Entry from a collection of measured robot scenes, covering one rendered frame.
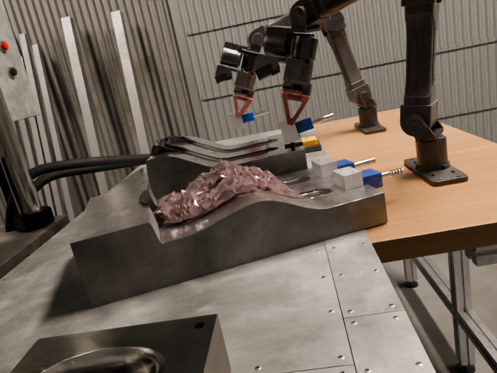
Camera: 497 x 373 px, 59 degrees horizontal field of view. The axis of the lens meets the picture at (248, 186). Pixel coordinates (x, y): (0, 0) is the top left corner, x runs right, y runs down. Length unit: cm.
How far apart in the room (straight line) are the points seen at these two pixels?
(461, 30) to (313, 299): 300
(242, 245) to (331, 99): 259
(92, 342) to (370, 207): 48
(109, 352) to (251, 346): 16
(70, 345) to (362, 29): 297
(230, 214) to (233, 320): 18
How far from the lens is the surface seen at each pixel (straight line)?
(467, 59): 347
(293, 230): 72
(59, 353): 50
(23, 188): 132
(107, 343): 48
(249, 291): 63
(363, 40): 325
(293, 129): 105
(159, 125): 336
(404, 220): 80
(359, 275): 63
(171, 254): 69
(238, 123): 148
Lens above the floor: 111
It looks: 16 degrees down
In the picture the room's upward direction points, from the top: 12 degrees counter-clockwise
